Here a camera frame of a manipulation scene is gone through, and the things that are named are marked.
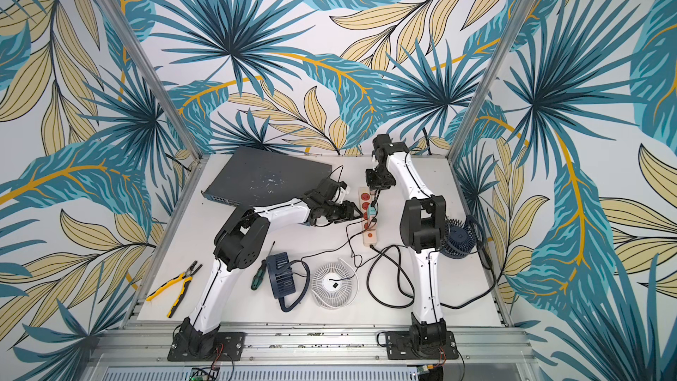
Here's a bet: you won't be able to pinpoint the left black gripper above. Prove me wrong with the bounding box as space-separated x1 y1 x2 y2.
323 198 365 223

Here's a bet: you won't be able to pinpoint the beige power strip red sockets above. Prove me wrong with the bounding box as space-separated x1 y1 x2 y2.
358 186 377 248

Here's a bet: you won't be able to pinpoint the black power strip cable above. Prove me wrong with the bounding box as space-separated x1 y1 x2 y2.
366 242 498 310

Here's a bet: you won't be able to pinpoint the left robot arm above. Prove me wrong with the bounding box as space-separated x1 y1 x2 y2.
167 178 362 362

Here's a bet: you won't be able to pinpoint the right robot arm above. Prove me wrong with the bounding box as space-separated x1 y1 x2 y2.
366 134 447 354

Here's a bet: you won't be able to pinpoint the white round desk fan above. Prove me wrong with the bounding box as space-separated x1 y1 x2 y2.
310 259 359 310

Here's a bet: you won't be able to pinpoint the navy blue desk fan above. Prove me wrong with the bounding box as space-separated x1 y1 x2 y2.
266 252 310 312

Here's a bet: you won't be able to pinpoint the dark blue round fan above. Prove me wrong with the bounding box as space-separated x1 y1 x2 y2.
440 220 477 259

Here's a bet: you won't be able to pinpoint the yellow black tool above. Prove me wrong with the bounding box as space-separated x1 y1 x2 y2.
145 260 204 319

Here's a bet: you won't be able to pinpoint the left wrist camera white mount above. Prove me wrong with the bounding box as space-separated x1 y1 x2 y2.
333 181 350 203

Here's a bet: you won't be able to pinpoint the thin black charger cable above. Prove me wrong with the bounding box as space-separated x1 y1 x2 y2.
298 189 382 276

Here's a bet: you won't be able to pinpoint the dark grey network switch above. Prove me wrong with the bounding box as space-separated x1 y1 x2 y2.
203 147 333 207

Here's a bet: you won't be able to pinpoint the green handled screwdriver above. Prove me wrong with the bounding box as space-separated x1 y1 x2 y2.
250 243 275 291

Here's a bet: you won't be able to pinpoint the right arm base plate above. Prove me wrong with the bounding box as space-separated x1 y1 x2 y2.
377 314 459 361

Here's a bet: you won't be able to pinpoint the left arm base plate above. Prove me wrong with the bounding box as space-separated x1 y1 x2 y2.
167 317 246 362

